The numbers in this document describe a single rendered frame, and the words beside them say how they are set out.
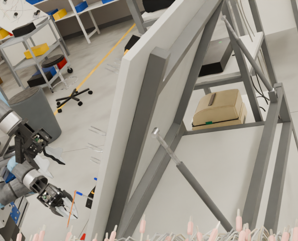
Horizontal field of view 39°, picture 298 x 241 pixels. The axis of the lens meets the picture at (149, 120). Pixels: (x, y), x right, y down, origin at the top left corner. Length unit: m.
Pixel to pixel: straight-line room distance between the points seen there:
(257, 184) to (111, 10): 8.48
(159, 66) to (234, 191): 0.96
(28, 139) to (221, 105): 1.27
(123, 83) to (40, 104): 4.20
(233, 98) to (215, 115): 0.14
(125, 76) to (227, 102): 1.61
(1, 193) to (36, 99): 3.28
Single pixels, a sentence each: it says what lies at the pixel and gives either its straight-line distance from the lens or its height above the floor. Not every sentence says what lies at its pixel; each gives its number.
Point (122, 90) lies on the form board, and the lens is 0.87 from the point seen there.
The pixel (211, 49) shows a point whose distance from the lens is 2.45.
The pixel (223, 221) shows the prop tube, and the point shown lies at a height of 1.11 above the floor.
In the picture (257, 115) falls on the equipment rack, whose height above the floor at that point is 0.81.
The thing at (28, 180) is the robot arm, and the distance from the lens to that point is 1.66.
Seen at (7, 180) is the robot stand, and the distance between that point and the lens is 2.29.
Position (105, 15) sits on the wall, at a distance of 9.84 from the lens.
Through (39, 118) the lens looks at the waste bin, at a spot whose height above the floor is 0.35.
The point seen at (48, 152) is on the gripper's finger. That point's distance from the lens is 1.53.
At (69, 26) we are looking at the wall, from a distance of 10.33.
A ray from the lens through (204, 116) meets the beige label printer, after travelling 2.44.
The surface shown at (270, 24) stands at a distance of 4.52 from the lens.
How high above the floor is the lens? 1.92
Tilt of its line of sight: 25 degrees down
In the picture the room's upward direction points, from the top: 24 degrees counter-clockwise
